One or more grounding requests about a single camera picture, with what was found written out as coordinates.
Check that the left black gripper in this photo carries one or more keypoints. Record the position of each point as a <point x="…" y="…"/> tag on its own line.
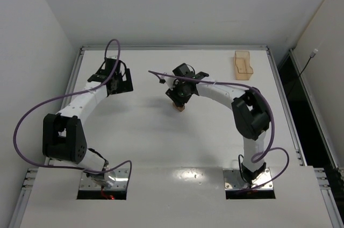
<point x="123" y="83"/>

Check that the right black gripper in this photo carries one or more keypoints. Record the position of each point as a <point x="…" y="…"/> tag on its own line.
<point x="175" y="97"/>

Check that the dark grained wood block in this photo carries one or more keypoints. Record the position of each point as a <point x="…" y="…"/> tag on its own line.
<point x="179" y="108"/>

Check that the clear amber plastic bin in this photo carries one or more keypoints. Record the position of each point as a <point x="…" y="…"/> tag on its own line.
<point x="242" y="68"/>

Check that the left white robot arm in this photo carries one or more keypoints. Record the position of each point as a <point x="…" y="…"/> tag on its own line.
<point x="63" y="134"/>

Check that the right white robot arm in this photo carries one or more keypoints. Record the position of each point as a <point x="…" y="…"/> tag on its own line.
<point x="250" y="112"/>

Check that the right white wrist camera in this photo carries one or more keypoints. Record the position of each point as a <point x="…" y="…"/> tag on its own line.
<point x="169" y="81"/>

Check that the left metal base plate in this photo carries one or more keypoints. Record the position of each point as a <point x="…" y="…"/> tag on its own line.
<point x="114" y="180"/>

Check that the metal base plate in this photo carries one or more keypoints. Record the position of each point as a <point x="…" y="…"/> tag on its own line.
<point x="114" y="180"/>
<point x="233" y="181"/>

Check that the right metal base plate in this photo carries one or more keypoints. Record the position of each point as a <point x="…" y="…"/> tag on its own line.
<point x="233" y="181"/>

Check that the aluminium table frame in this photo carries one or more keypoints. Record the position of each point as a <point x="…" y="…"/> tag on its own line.
<point x="178" y="157"/>

